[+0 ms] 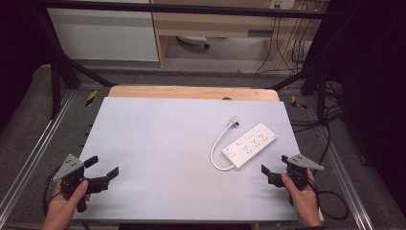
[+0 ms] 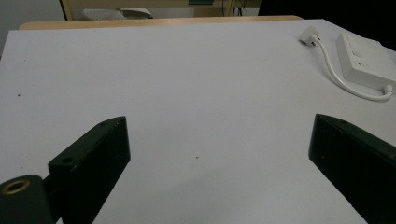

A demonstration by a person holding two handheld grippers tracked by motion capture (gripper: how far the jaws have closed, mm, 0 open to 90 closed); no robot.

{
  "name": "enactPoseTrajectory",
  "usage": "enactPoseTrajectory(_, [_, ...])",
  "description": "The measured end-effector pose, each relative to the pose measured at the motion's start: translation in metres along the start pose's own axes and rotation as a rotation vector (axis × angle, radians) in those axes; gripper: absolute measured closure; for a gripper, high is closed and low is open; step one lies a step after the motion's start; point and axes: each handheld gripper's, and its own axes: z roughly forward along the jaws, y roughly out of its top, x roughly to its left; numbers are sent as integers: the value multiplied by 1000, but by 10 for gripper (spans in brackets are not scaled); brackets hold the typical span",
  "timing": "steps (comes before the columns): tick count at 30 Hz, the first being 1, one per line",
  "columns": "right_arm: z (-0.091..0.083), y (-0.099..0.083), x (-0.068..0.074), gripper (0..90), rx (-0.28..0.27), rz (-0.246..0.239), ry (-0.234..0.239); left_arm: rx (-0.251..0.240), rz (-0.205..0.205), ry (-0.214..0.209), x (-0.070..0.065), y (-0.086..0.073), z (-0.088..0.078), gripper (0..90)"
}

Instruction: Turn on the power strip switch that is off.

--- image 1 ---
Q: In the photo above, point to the person's left hand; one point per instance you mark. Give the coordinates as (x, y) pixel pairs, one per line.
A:
(62, 209)

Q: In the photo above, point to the white power strip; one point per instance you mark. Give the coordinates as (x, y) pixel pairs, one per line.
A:
(249, 145)

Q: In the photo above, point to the white power plug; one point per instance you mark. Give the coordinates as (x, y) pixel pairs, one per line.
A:
(235, 121)

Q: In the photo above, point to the black metal stand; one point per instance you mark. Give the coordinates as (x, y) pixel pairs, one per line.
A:
(320, 86)
(56, 83)

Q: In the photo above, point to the white table mat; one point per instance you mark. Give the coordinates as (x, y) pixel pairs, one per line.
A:
(159, 159)

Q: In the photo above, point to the black curtain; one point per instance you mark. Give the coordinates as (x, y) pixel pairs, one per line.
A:
(373, 80)
(19, 48)

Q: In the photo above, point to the white cabinet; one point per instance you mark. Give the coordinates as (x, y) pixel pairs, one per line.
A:
(102, 35)

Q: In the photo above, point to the black metal crossbar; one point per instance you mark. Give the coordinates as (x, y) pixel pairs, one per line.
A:
(191, 9)

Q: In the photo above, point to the white wall outlet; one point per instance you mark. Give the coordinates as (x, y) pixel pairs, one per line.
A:
(281, 4)

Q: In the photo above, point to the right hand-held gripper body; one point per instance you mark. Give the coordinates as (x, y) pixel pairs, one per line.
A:
(297, 174)

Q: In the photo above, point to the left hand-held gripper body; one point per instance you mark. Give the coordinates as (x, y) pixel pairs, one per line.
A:
(74, 180)

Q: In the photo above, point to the person's right hand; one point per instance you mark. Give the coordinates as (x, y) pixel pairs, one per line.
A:
(304, 202)

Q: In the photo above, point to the aluminium floor rail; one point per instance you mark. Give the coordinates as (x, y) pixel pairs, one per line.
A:
(35, 150)
(346, 182)

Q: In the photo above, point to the light wooden desk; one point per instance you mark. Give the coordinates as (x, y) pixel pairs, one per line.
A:
(210, 24)

